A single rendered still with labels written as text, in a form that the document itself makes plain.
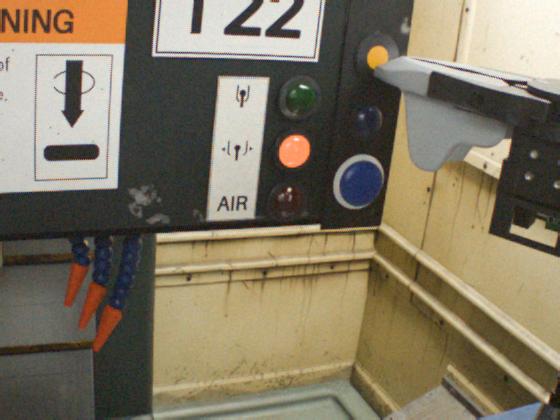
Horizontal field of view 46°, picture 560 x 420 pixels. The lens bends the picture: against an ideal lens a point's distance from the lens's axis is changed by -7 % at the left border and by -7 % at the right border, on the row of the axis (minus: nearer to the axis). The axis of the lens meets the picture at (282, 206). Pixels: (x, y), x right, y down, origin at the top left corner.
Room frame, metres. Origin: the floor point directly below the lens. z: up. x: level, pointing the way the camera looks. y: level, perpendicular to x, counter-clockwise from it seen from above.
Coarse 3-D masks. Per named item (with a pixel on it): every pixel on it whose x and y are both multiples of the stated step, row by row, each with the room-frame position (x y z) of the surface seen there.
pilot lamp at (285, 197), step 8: (280, 192) 0.40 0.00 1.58; (288, 192) 0.40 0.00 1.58; (296, 192) 0.40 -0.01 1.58; (280, 200) 0.40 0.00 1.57; (288, 200) 0.40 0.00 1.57; (296, 200) 0.40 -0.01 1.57; (280, 208) 0.40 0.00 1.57; (288, 208) 0.40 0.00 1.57; (296, 208) 0.40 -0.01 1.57; (288, 216) 0.40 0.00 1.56
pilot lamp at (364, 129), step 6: (366, 108) 0.42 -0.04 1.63; (372, 108) 0.42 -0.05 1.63; (378, 108) 0.43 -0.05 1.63; (360, 114) 0.42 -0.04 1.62; (366, 114) 0.42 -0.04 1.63; (372, 114) 0.42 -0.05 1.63; (378, 114) 0.42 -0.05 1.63; (360, 120) 0.42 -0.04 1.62; (366, 120) 0.42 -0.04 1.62; (372, 120) 0.42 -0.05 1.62; (378, 120) 0.42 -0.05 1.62; (360, 126) 0.42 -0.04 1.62; (366, 126) 0.42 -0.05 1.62; (372, 126) 0.42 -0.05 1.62; (378, 126) 0.42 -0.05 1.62; (360, 132) 0.42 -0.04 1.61; (366, 132) 0.42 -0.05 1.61; (372, 132) 0.42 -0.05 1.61
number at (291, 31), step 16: (224, 0) 0.38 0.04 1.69; (240, 0) 0.39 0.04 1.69; (256, 0) 0.39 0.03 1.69; (272, 0) 0.40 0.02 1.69; (288, 0) 0.40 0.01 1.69; (304, 0) 0.40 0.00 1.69; (224, 16) 0.38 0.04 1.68; (240, 16) 0.39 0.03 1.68; (256, 16) 0.39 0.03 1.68; (272, 16) 0.40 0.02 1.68; (288, 16) 0.40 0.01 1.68; (304, 16) 0.40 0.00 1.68; (224, 32) 0.38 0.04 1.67; (240, 32) 0.39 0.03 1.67; (256, 32) 0.39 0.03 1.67; (272, 32) 0.40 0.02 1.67; (288, 32) 0.40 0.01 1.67; (304, 32) 0.40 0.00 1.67; (288, 48) 0.40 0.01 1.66; (304, 48) 0.41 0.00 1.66
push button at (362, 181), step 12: (348, 168) 0.42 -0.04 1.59; (360, 168) 0.42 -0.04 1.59; (372, 168) 0.42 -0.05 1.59; (348, 180) 0.41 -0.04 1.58; (360, 180) 0.42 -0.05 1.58; (372, 180) 0.42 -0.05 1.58; (348, 192) 0.41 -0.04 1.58; (360, 192) 0.42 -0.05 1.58; (372, 192) 0.42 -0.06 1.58; (360, 204) 0.42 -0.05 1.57
